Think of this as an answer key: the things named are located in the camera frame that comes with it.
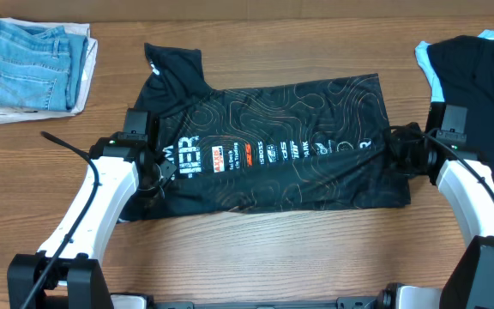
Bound black cycling jersey orange lines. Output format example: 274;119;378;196
120;45;411;221

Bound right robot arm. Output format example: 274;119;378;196
370;103;494;308

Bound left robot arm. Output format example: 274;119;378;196
7;108;177;309

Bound light blue t-shirt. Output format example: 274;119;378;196
414;29;494;103

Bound plain black t-shirt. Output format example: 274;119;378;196
428;36;494;181

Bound folded blue jeans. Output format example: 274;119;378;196
0;19;88;112

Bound folded white cloth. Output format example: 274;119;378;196
0;18;98;124

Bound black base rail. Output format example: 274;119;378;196
148;295;394;309

